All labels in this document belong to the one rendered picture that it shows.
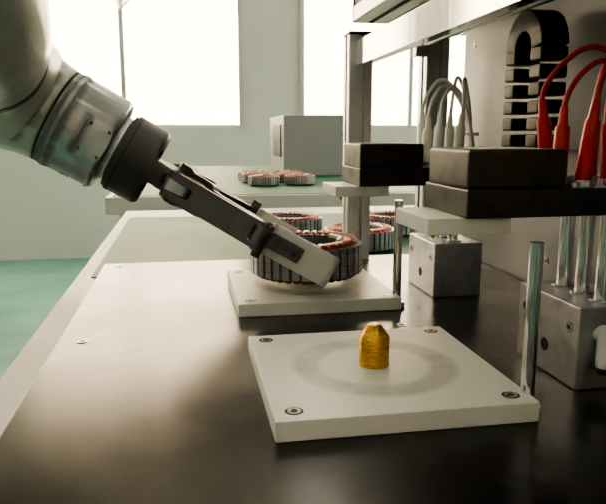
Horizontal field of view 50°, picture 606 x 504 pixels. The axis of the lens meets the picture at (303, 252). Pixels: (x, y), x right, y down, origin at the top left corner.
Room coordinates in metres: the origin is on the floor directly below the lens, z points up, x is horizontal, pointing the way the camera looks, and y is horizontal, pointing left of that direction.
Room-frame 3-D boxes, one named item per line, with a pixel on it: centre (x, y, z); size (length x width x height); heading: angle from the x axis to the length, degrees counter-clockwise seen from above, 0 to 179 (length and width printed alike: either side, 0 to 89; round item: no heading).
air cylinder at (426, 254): (0.67, -0.15, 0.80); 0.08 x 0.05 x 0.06; 10
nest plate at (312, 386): (0.41, -0.05, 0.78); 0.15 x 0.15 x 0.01; 10
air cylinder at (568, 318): (0.43, -0.19, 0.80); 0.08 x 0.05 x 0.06; 10
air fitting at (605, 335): (0.39, -0.19, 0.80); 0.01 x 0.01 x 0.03; 10
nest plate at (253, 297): (0.64, 0.00, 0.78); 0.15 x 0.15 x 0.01; 10
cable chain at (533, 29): (0.65, -0.23, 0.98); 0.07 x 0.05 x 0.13; 10
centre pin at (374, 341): (0.41, -0.05, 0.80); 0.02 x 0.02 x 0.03
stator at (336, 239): (0.64, 0.00, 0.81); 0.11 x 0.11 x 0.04
